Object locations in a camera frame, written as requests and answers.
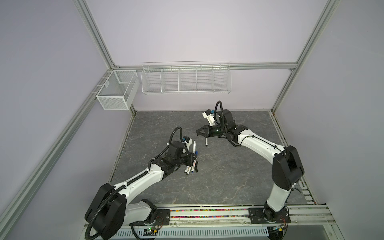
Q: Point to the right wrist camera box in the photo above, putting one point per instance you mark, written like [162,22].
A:
[209,116]

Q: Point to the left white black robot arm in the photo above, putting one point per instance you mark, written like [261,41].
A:
[112,206]

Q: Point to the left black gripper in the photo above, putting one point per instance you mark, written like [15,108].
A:
[190,155]

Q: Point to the white mesh square basket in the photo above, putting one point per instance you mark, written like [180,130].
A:
[119,90]

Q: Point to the white vented cable duct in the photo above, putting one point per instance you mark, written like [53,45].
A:
[215,233]

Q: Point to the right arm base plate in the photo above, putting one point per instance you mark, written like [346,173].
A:
[268,216]

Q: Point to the blue capped whiteboard marker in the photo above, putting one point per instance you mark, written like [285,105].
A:
[194,164]

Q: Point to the aluminium frame profile back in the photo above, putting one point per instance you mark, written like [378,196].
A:
[211,64]

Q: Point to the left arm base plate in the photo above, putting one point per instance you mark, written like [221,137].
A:
[161,217]

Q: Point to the aluminium frame profile right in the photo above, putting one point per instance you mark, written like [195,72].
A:
[319,28]

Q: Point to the white wire long basket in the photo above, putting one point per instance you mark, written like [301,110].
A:
[184,81]

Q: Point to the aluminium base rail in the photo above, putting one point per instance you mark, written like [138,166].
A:
[226,216]

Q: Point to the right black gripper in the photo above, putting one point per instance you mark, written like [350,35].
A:
[207,129]

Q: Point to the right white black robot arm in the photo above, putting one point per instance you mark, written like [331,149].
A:
[287,168]

